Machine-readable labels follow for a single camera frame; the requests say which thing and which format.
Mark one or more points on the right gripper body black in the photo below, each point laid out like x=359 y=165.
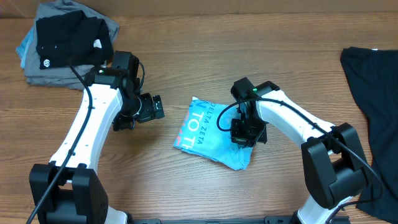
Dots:
x=246 y=137

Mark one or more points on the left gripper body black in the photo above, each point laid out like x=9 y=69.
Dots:
x=141 y=109

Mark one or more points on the light blue t-shirt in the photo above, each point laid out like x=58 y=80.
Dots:
x=200 y=135

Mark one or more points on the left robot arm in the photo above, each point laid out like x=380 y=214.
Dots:
x=67 y=189

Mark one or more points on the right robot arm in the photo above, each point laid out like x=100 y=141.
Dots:
x=335 y=167

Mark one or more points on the black folded shirt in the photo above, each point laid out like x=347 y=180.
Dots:
x=72 y=39

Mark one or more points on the light blue folded garment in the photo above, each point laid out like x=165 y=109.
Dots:
x=22 y=49

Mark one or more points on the black garment right side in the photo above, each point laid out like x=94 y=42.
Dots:
x=372 y=79

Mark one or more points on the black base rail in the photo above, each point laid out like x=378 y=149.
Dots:
x=211 y=221

